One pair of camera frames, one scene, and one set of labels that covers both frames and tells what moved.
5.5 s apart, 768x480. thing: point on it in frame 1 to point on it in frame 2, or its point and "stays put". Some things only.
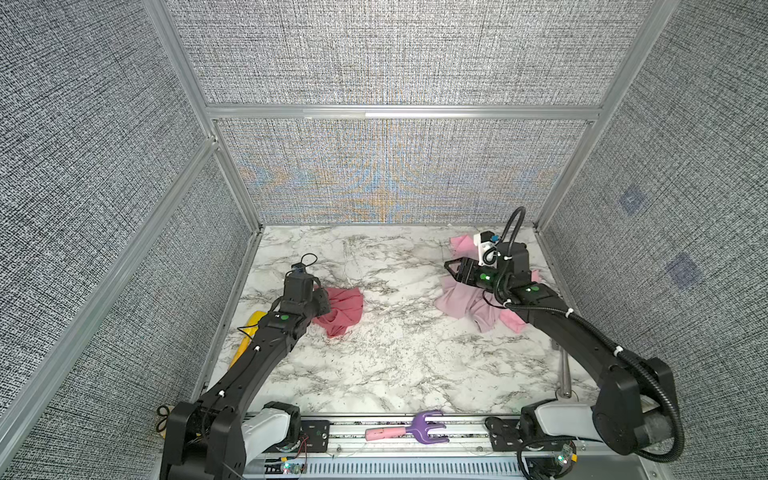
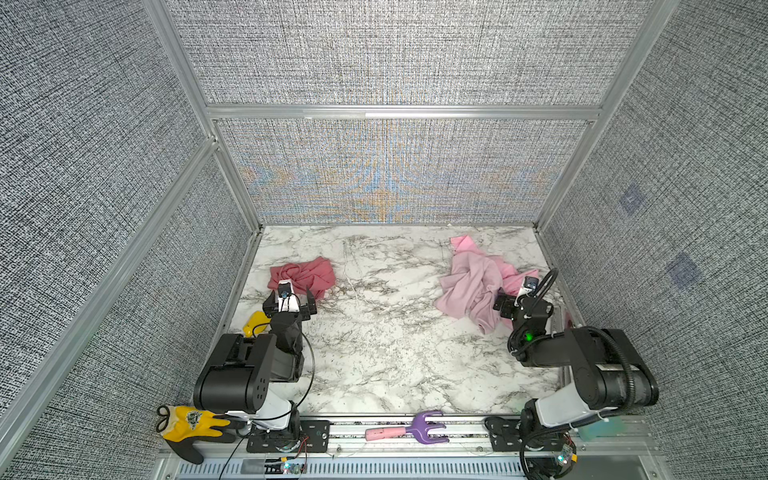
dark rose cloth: x=345 y=309 to x=316 y=274
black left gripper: x=322 y=295 to x=307 y=309
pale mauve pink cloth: x=462 y=300 stays put
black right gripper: x=463 y=265 to x=509 y=303
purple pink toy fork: x=419 y=427 stays put
